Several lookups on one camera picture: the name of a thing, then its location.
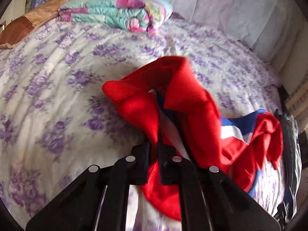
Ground purple floral white bedsheet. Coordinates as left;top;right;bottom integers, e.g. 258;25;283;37
1;18;281;227

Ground red pants with blue-white stripes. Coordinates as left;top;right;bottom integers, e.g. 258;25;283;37
102;56;284;222

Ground brown orange pillow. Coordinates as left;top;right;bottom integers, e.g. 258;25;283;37
1;0;70;49

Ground folded colourful turquoise pink quilt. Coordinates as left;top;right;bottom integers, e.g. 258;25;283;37
59;0;173;33

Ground lavender grey headboard cover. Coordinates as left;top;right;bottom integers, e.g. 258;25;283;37
167;0;307;70

